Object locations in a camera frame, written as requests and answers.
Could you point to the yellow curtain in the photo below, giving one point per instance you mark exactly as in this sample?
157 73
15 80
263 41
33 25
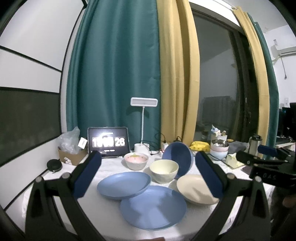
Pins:
180 70
260 72

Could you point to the light blue plate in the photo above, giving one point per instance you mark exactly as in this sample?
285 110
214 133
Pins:
157 208
124 185

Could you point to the light blue bowl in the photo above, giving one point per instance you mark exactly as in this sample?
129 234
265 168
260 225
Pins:
218 155

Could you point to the teal curtain left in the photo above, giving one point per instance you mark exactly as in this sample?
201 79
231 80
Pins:
115 57

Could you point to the black round pouch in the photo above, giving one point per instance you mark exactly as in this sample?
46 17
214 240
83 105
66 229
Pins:
54 165

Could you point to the pink steel-lined bowl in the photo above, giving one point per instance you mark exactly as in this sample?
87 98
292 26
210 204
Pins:
219 145

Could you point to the large dark blue bowl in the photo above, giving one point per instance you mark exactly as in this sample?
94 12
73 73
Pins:
182 155

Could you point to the yellow curtain right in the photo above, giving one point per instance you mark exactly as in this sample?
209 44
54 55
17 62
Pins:
260 72

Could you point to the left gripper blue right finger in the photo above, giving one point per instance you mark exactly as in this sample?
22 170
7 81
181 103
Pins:
211 173

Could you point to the teal curtain right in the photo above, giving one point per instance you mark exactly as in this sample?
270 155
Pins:
272 85

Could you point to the pink strawberry bowl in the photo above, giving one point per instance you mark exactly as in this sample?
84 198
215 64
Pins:
136 161

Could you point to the yellow tissue pack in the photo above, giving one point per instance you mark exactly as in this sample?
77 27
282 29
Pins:
232 161

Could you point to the tablet showing clock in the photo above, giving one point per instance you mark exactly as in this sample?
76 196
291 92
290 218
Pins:
108 141

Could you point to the cream plate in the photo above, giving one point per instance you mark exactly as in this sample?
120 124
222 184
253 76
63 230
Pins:
195 190

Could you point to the cardboard box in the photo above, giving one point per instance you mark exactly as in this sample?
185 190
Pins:
73 159

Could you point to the white charger adapter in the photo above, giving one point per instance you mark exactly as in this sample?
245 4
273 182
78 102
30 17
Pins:
164 145

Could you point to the grey folded cloth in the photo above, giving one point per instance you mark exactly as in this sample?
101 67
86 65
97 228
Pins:
236 146

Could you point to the white desk lamp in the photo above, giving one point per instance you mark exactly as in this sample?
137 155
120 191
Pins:
143 103

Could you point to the yellow wipes packet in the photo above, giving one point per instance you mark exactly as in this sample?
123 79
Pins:
200 146

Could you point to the white textured tablecloth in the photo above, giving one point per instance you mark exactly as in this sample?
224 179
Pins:
105 215

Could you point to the small white box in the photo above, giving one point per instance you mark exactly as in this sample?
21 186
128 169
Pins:
82 143

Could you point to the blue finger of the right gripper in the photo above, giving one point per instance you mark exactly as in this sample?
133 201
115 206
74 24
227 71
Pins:
268 151
249 159

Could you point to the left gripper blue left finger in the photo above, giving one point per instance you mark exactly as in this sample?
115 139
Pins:
85 172

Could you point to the teal curtain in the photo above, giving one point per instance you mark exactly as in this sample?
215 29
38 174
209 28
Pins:
272 85
115 57

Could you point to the yellow curtain left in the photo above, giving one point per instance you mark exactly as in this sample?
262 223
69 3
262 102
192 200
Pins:
180 70

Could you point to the steel thermos flask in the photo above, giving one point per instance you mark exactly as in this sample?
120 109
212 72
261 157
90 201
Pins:
254 142

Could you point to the cream bowl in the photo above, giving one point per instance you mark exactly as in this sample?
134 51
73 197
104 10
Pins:
164 171

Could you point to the light blue plate front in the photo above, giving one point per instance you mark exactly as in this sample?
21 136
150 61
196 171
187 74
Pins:
157 208

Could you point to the white air conditioner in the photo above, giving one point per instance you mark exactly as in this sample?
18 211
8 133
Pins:
278 53

